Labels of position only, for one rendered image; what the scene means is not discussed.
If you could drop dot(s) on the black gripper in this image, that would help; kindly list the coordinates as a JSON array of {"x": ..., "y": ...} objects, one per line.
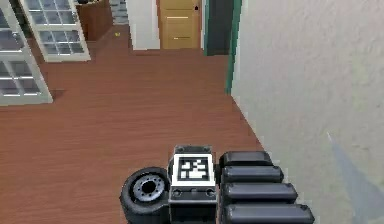
[{"x": 146, "y": 195}]

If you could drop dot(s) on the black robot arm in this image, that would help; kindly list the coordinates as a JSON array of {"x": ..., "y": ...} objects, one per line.
[{"x": 253, "y": 193}]

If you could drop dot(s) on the yellow wooden door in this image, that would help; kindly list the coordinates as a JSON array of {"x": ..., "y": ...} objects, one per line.
[{"x": 179, "y": 25}]

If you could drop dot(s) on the brown wooden cabinet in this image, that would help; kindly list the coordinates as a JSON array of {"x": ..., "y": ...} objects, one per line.
[{"x": 95, "y": 20}]

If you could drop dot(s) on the green door frame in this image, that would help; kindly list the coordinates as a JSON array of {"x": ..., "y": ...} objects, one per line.
[{"x": 232, "y": 43}]

